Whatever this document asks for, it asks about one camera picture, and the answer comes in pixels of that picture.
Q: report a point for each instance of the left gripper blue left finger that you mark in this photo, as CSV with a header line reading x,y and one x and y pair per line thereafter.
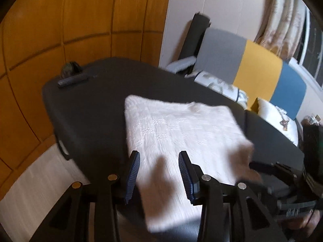
x,y
129,177

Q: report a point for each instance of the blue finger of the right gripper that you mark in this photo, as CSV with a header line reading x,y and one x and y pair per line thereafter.
x,y
268,169

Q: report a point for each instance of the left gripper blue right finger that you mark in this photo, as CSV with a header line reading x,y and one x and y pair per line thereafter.
x,y
191,176

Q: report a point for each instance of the cream knit sweater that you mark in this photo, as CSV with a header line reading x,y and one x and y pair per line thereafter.
x,y
159,131

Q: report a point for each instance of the person right hand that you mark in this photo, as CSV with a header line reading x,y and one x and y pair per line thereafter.
x,y
309,222

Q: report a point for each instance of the white deer print pillow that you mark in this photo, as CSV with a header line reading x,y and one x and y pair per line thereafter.
x,y
278,118

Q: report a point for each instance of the wooden desk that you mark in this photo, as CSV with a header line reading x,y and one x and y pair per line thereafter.
x,y
311,123

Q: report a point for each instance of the geometric pattern pillow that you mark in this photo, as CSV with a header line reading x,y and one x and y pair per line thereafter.
x,y
220,86

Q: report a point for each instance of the black remote control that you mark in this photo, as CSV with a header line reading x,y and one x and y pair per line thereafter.
x,y
76,79

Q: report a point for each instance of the grey yellow blue sofa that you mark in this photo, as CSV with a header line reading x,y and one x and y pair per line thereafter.
x,y
241,63

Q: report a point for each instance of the small dark object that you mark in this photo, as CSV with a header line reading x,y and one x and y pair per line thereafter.
x,y
71,69

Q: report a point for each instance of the left floral curtain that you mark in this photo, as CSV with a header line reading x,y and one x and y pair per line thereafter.
x,y
283,30

